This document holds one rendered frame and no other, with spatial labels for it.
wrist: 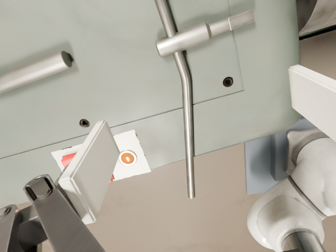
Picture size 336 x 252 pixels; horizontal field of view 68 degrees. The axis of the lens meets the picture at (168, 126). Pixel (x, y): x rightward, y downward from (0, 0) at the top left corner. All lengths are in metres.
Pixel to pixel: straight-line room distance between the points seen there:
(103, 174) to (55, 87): 0.23
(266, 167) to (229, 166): 0.91
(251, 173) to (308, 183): 0.29
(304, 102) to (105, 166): 0.13
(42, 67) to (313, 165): 0.75
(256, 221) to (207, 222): 1.43
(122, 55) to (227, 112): 0.16
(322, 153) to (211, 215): 1.51
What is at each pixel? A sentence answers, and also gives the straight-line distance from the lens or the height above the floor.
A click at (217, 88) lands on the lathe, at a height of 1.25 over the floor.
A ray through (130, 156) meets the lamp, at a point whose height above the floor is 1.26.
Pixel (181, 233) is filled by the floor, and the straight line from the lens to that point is 2.37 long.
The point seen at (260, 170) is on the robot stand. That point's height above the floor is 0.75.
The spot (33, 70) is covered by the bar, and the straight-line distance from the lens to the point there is 0.35.
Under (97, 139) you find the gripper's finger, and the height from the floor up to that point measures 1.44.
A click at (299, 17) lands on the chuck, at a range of 0.47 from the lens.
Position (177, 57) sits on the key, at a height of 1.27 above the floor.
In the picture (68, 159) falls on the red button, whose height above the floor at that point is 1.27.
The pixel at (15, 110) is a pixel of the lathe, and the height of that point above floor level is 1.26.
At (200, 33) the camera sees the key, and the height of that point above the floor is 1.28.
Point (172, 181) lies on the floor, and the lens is 1.99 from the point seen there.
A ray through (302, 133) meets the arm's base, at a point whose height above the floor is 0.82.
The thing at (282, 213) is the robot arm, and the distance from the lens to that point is 0.82.
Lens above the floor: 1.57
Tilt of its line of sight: 65 degrees down
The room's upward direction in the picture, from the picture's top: 179 degrees counter-clockwise
